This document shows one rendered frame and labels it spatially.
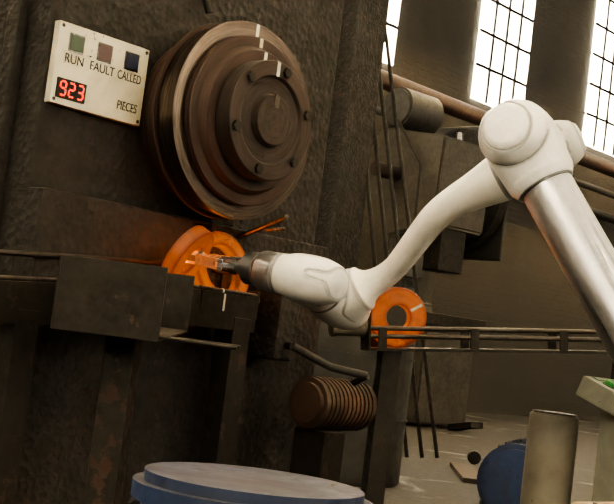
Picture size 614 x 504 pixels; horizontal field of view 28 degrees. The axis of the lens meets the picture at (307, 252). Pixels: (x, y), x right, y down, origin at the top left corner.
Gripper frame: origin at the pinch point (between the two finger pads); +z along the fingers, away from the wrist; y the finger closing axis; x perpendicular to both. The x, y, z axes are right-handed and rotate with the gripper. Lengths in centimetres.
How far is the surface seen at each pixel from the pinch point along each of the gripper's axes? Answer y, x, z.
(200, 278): 5.8, -5.2, 1.0
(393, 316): 265, -37, 95
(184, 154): -5.1, 23.0, 1.3
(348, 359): 249, -58, 106
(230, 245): 17.6, 2.6, 2.5
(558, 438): 59, -32, -71
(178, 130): -7.3, 28.2, 2.1
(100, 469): -46, -39, -22
